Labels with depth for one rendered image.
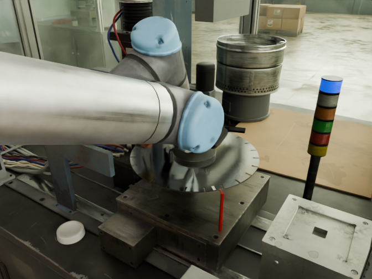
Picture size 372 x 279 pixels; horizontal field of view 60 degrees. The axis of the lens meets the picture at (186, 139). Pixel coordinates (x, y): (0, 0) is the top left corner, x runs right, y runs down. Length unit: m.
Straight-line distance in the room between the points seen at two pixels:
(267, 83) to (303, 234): 0.86
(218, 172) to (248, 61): 0.72
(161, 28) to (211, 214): 0.46
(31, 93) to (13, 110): 0.02
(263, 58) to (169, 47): 0.92
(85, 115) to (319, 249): 0.53
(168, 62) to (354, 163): 0.94
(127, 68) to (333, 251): 0.50
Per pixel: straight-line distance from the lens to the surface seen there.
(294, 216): 0.76
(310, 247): 0.70
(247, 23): 1.83
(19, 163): 1.29
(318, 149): 0.84
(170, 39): 0.52
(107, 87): 0.32
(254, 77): 1.41
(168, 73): 0.54
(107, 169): 0.79
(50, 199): 1.09
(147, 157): 0.83
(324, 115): 0.81
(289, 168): 1.21
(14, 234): 1.01
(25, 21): 1.84
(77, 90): 0.30
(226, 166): 0.79
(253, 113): 1.51
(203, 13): 1.09
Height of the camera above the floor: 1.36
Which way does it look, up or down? 27 degrees down
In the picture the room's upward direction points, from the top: straight up
